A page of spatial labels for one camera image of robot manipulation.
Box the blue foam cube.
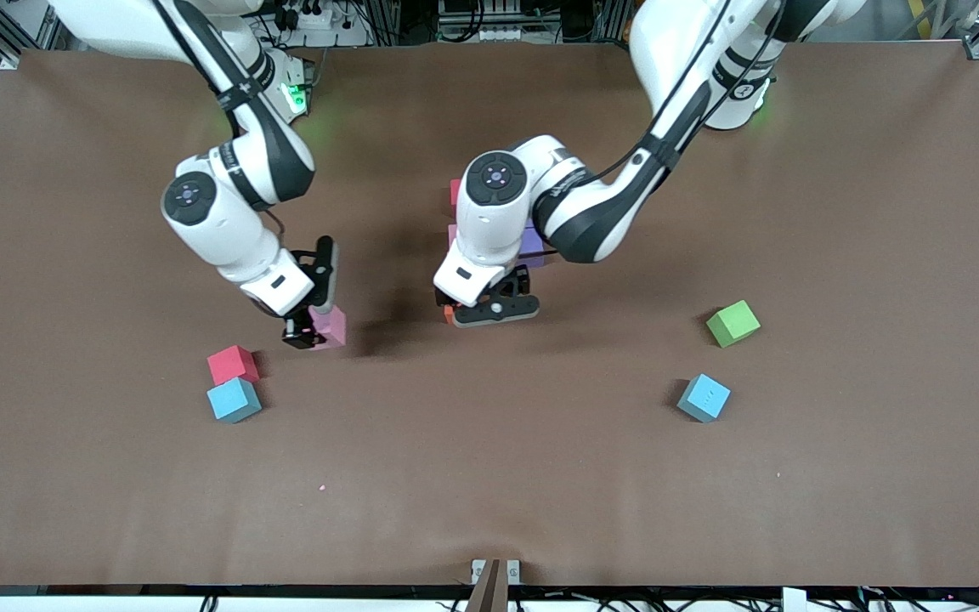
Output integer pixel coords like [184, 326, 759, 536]
[207, 377, 263, 424]
[676, 373, 732, 423]

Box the brown table cover sheet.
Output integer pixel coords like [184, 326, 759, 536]
[0, 40, 979, 589]

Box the green foam cube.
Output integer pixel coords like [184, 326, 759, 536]
[705, 299, 761, 349]

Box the white power strip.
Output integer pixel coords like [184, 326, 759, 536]
[273, 0, 371, 48]

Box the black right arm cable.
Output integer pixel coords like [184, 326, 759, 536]
[150, 0, 286, 239]

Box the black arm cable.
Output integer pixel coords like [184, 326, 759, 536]
[150, 0, 286, 239]
[532, 0, 788, 256]

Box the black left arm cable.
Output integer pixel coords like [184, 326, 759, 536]
[532, 0, 788, 256]

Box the metal table edge bracket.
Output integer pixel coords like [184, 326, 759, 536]
[466, 558, 522, 612]

